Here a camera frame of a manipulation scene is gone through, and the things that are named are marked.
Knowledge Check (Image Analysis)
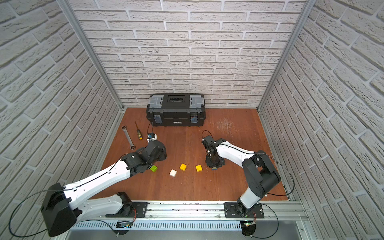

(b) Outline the green lego brick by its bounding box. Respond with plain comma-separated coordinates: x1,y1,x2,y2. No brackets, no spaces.
150,166,158,173

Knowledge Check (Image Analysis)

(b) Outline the white lego brick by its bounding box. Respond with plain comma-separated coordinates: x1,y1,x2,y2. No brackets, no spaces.
170,170,177,177

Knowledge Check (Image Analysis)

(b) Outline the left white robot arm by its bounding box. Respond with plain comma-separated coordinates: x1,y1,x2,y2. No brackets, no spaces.
41,141,167,237

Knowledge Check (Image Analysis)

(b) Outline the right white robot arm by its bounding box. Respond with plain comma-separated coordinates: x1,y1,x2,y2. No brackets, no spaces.
202,136,281,217

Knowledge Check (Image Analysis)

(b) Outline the silver combination wrench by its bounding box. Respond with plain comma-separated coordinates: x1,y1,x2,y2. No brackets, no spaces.
122,126,136,150

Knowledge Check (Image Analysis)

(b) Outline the yellow black screwdriver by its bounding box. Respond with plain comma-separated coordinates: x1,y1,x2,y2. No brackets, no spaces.
135,122,143,140

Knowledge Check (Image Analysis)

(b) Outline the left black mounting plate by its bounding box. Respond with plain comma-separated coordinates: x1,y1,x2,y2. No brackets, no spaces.
106,202,149,218

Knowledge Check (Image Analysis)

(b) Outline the black mounting plate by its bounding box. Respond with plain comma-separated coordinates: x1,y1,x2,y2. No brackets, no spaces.
224,202,265,219
106,202,149,218

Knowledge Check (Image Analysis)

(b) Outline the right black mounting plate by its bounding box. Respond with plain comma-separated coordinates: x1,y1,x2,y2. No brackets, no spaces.
224,202,265,219

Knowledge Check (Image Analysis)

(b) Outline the black plastic toolbox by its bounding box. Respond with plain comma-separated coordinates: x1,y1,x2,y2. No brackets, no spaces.
146,93,206,127

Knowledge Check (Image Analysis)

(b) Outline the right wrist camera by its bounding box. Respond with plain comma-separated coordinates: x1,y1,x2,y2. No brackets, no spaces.
202,136,215,148

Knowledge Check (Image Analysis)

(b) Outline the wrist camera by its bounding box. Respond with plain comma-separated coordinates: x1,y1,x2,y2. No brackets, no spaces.
202,136,215,148
147,133,158,142

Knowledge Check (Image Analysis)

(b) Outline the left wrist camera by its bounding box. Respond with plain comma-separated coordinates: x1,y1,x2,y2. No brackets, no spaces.
147,133,158,142

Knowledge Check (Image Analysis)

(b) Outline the white slotted cable duct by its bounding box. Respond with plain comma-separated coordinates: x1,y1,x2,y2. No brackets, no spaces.
72,220,241,231

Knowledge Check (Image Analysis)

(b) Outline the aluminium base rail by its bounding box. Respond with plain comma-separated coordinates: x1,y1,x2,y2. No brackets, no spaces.
71,200,310,223

